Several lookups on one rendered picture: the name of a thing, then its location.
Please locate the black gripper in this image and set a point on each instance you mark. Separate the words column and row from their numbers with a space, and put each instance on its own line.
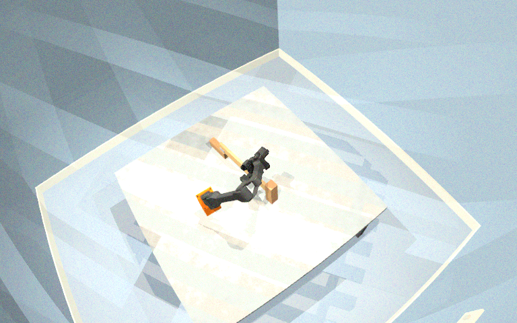
column 249, row 175

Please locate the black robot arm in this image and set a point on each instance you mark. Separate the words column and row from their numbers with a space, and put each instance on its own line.
column 242, row 194

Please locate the long wooden rail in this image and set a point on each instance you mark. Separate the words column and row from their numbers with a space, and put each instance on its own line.
column 235, row 159

